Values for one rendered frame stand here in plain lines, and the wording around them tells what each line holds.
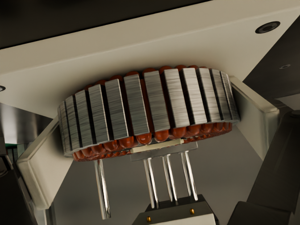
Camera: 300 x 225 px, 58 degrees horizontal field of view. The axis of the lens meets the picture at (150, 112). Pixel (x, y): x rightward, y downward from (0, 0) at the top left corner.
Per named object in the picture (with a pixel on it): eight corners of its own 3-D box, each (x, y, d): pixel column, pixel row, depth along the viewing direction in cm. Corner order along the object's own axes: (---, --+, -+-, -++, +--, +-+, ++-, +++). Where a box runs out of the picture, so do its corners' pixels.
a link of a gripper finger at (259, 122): (263, 111, 12) (280, 108, 12) (223, 77, 19) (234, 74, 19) (267, 169, 13) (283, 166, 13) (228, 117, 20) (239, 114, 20)
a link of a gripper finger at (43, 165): (49, 210, 14) (35, 212, 14) (81, 147, 20) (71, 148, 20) (28, 158, 13) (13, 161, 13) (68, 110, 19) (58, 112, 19)
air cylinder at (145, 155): (122, 114, 30) (130, 162, 29) (187, 100, 30) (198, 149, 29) (129, 119, 35) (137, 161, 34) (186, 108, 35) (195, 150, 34)
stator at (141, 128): (16, 90, 13) (25, 167, 12) (247, 39, 12) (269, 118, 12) (89, 120, 24) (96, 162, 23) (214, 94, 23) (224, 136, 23)
